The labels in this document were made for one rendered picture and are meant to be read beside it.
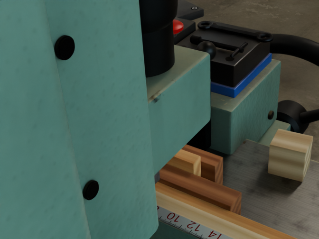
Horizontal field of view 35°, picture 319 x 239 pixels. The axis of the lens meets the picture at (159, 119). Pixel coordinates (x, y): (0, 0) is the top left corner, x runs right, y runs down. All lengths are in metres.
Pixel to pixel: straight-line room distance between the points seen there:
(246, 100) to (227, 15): 2.68
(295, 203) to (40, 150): 0.39
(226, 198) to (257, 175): 0.10
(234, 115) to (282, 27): 2.56
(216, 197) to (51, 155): 0.30
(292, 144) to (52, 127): 0.39
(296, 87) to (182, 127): 2.09
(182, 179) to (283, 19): 2.75
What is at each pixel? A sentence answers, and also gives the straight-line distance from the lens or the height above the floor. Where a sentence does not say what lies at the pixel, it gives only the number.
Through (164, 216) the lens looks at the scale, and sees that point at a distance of 0.44.
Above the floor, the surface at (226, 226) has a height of 0.95.
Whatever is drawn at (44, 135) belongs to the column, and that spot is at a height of 1.17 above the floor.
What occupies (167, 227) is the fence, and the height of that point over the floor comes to 0.95.
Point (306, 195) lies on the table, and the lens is 0.55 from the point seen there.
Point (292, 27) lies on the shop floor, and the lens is 3.10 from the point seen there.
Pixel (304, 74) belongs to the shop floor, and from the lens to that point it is 2.61.
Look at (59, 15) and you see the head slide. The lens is 0.23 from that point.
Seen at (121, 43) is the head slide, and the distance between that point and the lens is 0.26.
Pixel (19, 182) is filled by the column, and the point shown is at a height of 1.16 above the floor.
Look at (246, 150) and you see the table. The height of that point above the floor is 0.90.
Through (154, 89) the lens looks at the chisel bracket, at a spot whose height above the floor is 1.07.
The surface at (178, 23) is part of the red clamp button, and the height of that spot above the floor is 1.02.
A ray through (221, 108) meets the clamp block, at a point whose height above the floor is 0.96.
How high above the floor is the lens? 1.27
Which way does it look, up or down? 34 degrees down
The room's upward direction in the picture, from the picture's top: 4 degrees counter-clockwise
